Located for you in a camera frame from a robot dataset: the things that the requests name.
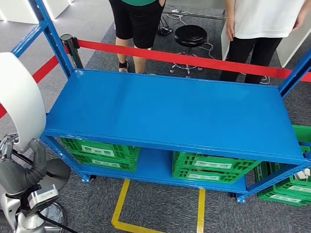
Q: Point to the black round stool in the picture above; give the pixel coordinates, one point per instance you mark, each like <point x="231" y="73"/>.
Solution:
<point x="190" y="35"/>

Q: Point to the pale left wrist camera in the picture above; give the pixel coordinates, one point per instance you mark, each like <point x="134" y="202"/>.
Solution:
<point x="42" y="196"/>

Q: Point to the white display plinth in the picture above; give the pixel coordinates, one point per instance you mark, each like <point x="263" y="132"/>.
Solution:
<point x="24" y="11"/>

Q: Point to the white desk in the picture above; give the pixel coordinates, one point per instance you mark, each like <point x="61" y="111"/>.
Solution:
<point x="291" y="48"/>
<point x="224" y="48"/>

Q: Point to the person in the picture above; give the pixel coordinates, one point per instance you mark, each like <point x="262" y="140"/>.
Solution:
<point x="138" y="22"/>
<point x="262" y="19"/>

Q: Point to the blue metal shelf rack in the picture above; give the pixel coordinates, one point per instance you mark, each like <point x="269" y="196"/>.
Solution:
<point x="182" y="112"/>

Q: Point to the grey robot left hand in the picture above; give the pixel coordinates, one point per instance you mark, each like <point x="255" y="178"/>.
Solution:
<point x="14" y="178"/>

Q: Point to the red barrier belt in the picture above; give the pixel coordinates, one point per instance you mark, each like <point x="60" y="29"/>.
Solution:
<point x="182" y="59"/>
<point x="46" y="69"/>

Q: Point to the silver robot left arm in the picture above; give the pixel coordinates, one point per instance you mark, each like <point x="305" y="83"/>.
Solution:
<point x="24" y="225"/>

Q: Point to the white curved plastic part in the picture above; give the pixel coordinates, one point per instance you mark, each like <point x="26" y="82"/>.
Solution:
<point x="22" y="96"/>

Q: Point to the chrome stanchion post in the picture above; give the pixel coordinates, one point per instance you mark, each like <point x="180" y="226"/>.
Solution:
<point x="72" y="51"/>

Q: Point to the black router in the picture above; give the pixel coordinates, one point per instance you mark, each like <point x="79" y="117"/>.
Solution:
<point x="165" y="30"/>

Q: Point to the green plastic crate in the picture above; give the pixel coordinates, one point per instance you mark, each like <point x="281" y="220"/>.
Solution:
<point x="281" y="199"/>
<point x="301" y="133"/>
<point x="206" y="177"/>
<point x="96" y="149"/>
<point x="104" y="164"/>
<point x="214" y="164"/>

